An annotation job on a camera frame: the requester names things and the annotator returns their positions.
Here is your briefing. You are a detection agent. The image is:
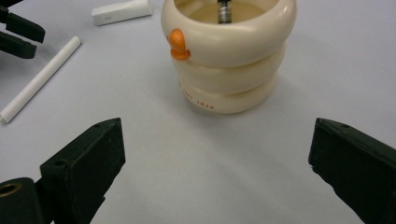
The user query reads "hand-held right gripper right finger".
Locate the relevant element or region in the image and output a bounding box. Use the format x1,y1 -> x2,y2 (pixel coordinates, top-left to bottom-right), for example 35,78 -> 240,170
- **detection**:
307,117 -> 396,224

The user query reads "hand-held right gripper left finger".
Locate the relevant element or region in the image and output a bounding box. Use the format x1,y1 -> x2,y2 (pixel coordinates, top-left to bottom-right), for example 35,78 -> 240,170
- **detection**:
39,117 -> 127,224

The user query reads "cream ringed pen holder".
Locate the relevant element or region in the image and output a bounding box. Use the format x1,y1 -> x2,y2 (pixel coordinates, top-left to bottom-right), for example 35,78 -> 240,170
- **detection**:
160,0 -> 298,115

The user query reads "long white pen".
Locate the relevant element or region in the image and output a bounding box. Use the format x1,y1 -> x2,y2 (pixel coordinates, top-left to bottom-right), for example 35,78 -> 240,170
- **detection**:
0,35 -> 83,126

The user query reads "short white block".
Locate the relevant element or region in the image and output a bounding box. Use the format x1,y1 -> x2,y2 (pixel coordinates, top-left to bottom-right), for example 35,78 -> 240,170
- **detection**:
91,0 -> 154,27

